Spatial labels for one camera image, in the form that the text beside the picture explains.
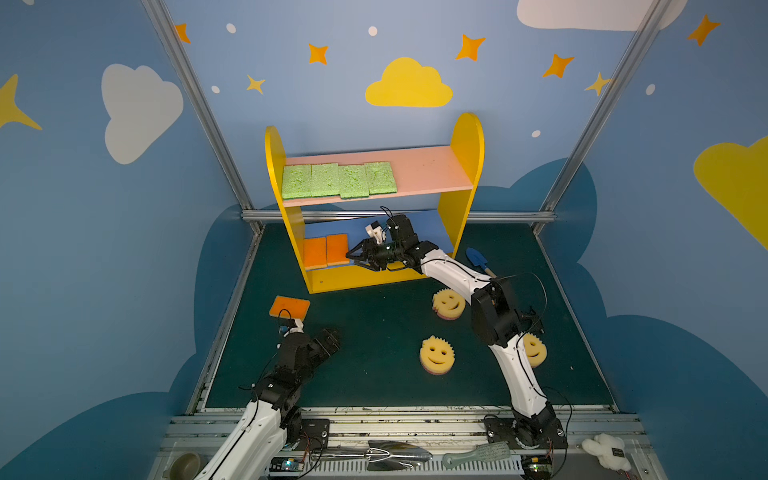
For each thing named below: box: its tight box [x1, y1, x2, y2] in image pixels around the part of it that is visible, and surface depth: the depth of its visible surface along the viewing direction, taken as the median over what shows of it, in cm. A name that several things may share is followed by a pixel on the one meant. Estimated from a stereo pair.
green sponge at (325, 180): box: [311, 163, 341, 197], surface depth 75 cm
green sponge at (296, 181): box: [282, 164, 312, 200], surface depth 73 cm
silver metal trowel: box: [311, 440, 433, 471], surface depth 72 cm
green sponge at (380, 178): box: [364, 162, 397, 195], surface depth 76 cm
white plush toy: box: [581, 433, 632, 471], surface depth 72 cm
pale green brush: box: [442, 442, 511, 469], surface depth 73 cm
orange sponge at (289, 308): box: [269, 295, 311, 321], surface depth 99 cm
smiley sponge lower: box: [419, 335, 455, 376], surface depth 87 cm
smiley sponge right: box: [524, 332, 547, 368], surface depth 89 cm
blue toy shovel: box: [466, 247, 497, 278], surface depth 116 cm
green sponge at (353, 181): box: [338, 164, 369, 199], surface depth 75 cm
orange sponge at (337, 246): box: [326, 233, 350, 267], surface depth 95 cm
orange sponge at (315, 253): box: [304, 237, 328, 270], surface depth 95 cm
